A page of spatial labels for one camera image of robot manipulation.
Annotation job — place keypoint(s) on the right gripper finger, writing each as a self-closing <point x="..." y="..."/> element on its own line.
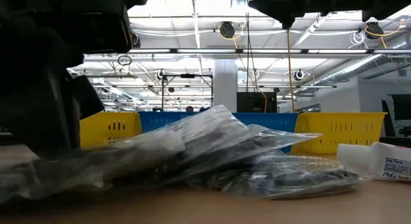
<point x="282" y="5"/>

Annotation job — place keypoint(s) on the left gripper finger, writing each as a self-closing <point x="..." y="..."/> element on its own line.
<point x="38" y="99"/>
<point x="88" y="95"/>

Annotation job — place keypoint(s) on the bagged black shower puff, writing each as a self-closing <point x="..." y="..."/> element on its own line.
<point x="289" y="176"/>
<point x="208" y="134"/>

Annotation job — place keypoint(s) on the white toothpaste tube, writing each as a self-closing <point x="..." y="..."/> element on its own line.
<point x="385" y="160"/>

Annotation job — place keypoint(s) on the yellow plastic basket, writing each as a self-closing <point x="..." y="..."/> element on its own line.
<point x="106" y="127"/>
<point x="340" y="127"/>

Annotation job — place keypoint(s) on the blue plastic basket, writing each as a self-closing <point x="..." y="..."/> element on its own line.
<point x="276" y="121"/>
<point x="157" y="119"/>

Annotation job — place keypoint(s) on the long ceiling light strip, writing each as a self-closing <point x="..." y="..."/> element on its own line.
<point x="205" y="51"/>

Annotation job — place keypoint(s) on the white pillar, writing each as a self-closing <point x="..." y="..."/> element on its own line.
<point x="224" y="86"/>

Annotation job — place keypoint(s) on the black cabinet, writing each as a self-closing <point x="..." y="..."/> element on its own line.
<point x="253" y="102"/>

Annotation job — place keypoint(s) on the person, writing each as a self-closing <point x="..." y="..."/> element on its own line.
<point x="190" y="109"/>

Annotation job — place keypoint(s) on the silver ventilation duct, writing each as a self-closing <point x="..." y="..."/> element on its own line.
<point x="353" y="67"/>

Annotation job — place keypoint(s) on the black frame stand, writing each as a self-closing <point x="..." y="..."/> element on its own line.
<point x="187" y="75"/>

